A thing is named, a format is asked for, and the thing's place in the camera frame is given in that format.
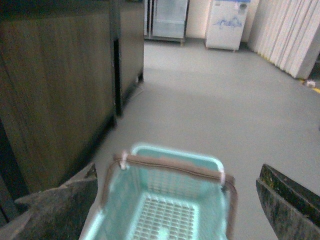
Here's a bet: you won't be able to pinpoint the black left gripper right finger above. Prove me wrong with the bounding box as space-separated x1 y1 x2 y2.
256 163 320 240

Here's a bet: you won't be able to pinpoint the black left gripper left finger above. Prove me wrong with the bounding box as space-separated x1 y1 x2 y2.
0 163 98 240

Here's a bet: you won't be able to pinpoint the brown basket handle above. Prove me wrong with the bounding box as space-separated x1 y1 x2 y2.
100 152 238 240

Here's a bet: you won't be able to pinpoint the light blue plastic basket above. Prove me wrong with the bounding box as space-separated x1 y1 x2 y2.
80 143 230 240

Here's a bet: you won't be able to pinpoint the dark wooden display cabinet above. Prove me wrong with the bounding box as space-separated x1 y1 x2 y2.
0 0 145 220

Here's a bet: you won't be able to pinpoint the white stacked panels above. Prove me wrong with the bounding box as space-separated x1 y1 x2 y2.
247 0 320 80

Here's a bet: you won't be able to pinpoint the white chest freezer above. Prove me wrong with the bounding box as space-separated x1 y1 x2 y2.
204 0 251 52

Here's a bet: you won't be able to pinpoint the glass door refrigerator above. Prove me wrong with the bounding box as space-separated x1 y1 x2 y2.
144 0 190 46

